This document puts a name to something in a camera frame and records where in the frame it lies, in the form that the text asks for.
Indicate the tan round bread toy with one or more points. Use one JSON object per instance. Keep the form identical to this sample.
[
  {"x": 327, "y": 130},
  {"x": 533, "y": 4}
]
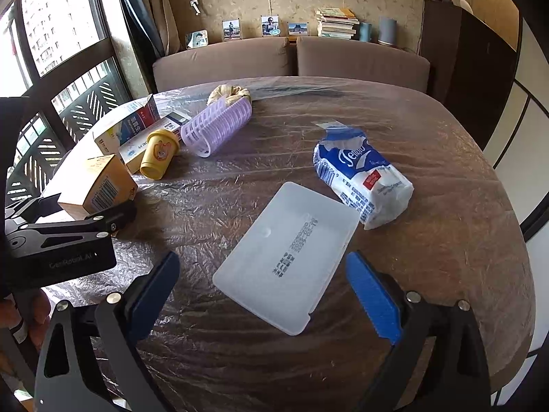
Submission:
[{"x": 227, "y": 91}]

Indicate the white medicine box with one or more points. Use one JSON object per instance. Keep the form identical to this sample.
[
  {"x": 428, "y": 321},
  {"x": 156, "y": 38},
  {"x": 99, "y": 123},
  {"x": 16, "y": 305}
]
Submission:
[{"x": 131, "y": 154}]

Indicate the small yellow lidded cup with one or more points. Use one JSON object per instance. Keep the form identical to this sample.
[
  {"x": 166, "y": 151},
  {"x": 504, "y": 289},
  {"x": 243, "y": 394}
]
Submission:
[{"x": 158, "y": 154}]

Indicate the white panelled sliding door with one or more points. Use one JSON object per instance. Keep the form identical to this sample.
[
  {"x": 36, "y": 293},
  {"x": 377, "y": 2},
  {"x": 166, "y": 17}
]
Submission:
[{"x": 527, "y": 116}]

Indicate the blue cylinder cup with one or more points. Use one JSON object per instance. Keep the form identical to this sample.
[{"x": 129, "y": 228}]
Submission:
[{"x": 365, "y": 32}]

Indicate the small landscape photo frame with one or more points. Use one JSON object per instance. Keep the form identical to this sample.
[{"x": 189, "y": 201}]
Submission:
[{"x": 298, "y": 28}]

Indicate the white plastic lid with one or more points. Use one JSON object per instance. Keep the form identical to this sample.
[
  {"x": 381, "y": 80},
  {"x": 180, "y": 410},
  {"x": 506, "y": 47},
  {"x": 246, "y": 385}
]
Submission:
[{"x": 283, "y": 261}]

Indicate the blue and white tissue pack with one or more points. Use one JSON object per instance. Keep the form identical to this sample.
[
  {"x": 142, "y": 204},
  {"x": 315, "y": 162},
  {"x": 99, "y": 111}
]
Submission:
[{"x": 364, "y": 180}]

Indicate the white wall hook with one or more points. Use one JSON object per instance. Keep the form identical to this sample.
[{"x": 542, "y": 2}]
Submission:
[{"x": 196, "y": 7}]

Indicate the tilted photo frame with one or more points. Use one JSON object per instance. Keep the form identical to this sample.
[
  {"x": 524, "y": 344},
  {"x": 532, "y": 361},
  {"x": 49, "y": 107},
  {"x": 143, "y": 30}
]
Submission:
[{"x": 196, "y": 39}]

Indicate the beige curtain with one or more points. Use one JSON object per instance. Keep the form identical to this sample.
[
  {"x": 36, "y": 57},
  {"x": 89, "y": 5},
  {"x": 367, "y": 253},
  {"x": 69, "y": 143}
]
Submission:
[{"x": 165, "y": 4}]

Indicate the dark wooden cabinet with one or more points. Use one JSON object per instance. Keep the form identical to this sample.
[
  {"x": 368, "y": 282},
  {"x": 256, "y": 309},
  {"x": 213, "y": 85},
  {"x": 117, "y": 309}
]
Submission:
[{"x": 467, "y": 51}]

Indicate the stack of books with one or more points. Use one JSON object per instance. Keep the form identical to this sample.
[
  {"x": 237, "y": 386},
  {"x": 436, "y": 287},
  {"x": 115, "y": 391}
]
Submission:
[{"x": 336, "y": 23}]

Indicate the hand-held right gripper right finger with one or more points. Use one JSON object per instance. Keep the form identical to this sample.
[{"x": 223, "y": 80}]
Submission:
[{"x": 373, "y": 298}]

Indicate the white round ornament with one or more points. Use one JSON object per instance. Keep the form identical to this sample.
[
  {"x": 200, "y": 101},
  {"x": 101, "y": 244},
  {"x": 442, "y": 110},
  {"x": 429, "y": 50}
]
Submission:
[{"x": 466, "y": 5}]

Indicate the dark curtain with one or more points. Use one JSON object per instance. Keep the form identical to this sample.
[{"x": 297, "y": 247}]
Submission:
[{"x": 137, "y": 13}]

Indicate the brown sofa cushion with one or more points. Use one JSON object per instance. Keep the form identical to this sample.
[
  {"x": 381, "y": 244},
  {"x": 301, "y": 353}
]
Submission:
[
  {"x": 223, "y": 62},
  {"x": 360, "y": 62}
]

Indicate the white blue box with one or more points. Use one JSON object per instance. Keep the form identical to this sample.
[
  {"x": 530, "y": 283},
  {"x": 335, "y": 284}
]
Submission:
[{"x": 124, "y": 126}]

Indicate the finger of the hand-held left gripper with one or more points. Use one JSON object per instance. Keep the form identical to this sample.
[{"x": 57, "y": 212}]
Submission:
[
  {"x": 116, "y": 216},
  {"x": 34, "y": 206}
]

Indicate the purple hair roller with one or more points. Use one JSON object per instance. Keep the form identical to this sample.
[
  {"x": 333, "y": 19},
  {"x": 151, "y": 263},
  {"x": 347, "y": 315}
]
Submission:
[{"x": 214, "y": 126}]

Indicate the black framed window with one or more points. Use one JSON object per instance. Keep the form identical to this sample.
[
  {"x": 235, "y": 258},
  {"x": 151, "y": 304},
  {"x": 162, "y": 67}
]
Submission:
[{"x": 103, "y": 47}]

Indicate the upright photo frame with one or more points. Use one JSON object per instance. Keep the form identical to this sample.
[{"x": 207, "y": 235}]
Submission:
[
  {"x": 271, "y": 25},
  {"x": 232, "y": 30}
]

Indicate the brown cardboard box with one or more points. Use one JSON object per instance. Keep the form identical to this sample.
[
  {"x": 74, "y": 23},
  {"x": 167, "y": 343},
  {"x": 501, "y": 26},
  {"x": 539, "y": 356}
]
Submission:
[{"x": 94, "y": 184}]

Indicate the grey cylinder speaker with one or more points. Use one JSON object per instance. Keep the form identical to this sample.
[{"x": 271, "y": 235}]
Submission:
[{"x": 386, "y": 32}]

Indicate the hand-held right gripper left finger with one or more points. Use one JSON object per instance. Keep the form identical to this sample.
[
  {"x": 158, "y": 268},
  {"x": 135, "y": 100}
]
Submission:
[{"x": 154, "y": 292}]

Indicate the person's left hand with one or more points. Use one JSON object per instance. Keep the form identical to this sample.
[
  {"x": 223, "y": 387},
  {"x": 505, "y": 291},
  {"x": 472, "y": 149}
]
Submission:
[{"x": 36, "y": 309}]

